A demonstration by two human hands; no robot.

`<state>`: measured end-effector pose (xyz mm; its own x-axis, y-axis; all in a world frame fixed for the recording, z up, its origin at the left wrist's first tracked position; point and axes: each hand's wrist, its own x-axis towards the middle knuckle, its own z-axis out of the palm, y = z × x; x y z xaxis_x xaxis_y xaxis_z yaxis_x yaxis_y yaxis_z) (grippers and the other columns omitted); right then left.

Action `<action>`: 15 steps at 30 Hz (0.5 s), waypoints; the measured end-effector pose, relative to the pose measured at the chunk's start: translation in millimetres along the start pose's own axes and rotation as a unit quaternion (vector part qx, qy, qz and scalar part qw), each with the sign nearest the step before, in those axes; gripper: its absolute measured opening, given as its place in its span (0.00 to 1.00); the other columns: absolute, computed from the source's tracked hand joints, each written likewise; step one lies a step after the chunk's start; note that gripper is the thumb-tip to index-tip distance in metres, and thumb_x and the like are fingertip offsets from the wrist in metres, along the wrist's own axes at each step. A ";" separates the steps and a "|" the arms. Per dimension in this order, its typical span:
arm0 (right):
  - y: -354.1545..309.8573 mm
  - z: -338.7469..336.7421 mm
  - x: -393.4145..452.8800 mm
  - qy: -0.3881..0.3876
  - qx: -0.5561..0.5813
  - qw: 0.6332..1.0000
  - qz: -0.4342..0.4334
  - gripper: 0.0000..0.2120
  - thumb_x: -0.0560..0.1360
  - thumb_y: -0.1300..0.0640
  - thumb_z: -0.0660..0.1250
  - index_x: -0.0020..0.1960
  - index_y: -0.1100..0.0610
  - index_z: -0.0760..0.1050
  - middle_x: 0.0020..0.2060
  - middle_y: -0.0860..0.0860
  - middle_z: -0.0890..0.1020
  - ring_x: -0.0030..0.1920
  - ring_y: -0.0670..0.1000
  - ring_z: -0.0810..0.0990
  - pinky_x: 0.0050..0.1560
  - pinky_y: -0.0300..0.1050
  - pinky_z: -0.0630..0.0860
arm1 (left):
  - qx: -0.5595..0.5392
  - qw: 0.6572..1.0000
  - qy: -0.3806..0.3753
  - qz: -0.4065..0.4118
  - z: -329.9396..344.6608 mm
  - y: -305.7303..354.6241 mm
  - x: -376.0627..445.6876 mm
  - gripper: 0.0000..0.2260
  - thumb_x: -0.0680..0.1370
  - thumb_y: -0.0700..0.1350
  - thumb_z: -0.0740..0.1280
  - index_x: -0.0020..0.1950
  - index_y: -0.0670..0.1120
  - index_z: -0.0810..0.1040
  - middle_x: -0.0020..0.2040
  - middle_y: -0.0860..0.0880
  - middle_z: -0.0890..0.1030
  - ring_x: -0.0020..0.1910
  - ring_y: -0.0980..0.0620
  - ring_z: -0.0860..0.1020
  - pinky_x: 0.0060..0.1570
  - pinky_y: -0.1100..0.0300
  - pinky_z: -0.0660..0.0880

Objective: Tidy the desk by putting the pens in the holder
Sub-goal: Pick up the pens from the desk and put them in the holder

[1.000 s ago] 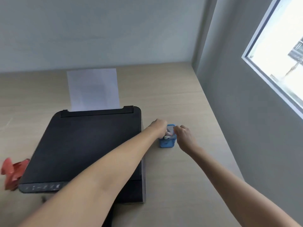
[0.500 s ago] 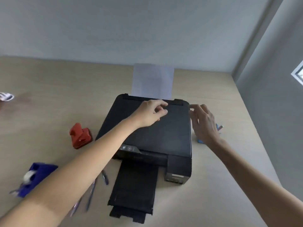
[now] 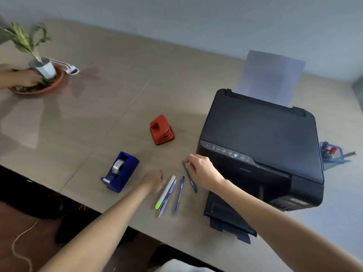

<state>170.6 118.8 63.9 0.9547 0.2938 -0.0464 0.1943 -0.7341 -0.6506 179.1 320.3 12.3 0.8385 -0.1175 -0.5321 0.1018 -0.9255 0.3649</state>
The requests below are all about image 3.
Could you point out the person's right hand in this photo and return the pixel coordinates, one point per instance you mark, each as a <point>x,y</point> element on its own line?
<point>204,172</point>

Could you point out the person's left hand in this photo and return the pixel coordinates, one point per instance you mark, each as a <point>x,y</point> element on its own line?
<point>154,180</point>

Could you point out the person's right fingers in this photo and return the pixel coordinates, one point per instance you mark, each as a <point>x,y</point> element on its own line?
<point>195,164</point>

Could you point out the person's left fingers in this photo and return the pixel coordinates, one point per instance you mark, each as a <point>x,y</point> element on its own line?
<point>159,180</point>

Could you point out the dark blue pen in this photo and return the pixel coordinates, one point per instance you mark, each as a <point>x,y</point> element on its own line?
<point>192,185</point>

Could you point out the person's right forearm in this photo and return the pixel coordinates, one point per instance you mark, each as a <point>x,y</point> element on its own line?
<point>283,232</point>

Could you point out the person's left forearm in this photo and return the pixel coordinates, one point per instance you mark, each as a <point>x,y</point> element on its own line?
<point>97,233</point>

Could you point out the white highlighter green cap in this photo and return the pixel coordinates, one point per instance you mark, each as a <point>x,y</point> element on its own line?
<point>166,191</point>

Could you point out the lilac pen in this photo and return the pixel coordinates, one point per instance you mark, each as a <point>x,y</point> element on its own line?
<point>166,203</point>

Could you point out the blue ballpoint pen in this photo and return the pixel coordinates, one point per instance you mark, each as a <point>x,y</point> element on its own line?
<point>179,196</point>

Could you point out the blue tape dispenser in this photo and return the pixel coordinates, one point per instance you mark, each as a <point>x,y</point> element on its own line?
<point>124,174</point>

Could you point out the clear tape roll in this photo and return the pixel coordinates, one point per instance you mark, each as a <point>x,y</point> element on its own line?
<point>117,166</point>

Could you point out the red hole punch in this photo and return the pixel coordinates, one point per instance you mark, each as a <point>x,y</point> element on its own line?
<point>161,130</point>

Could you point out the black printer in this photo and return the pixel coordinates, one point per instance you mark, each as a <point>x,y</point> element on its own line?
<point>261,144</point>

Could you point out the white garment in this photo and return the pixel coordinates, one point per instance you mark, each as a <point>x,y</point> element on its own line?
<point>184,266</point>

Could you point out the white paper sheet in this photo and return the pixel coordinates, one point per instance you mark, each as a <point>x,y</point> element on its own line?
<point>269,76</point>

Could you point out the blue mesh pen holder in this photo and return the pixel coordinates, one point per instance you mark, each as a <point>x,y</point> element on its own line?
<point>331,164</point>

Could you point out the red marker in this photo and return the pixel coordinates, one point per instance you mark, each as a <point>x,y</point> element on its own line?
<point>333,150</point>

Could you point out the terracotta saucer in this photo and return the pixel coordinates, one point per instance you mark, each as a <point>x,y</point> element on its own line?
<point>54,83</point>

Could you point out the white mini garden tools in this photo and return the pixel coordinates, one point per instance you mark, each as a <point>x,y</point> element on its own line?
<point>66,66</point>

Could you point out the pencil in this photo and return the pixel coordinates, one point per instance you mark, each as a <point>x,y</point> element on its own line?
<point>348,155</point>

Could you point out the white plant pot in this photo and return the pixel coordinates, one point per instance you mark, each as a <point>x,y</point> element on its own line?
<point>46,69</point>

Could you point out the green potted plant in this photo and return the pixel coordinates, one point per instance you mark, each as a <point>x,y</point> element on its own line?
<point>24,39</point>

